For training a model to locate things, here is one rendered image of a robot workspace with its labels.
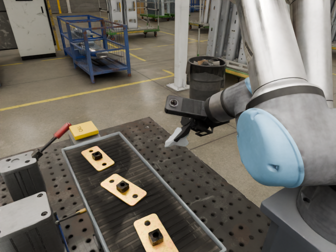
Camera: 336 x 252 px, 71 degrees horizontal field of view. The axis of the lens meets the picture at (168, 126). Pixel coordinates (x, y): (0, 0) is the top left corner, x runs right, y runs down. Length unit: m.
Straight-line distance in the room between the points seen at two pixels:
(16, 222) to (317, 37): 0.67
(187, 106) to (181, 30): 3.32
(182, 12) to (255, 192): 2.77
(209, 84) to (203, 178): 1.94
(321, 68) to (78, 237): 0.90
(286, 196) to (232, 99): 0.23
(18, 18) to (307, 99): 6.64
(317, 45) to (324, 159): 0.29
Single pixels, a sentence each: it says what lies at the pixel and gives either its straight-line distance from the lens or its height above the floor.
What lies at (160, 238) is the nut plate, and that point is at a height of 1.17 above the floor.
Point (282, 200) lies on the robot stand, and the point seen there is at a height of 1.10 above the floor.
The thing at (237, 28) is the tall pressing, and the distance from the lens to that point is 4.78.
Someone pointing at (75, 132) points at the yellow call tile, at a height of 1.16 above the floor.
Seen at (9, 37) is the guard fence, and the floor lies 0.45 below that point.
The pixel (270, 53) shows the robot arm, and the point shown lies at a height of 1.38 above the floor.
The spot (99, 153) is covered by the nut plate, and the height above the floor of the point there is 1.17.
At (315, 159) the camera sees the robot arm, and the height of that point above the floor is 1.28.
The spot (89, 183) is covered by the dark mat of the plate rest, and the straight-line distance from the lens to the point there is 0.47.
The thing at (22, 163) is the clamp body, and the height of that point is 1.06.
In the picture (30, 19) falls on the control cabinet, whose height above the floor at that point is 0.90.
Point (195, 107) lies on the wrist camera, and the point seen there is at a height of 1.20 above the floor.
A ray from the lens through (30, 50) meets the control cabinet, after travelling 6.90.
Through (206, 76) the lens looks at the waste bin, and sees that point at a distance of 2.89.
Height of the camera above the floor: 1.47
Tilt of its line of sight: 30 degrees down
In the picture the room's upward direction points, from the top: straight up
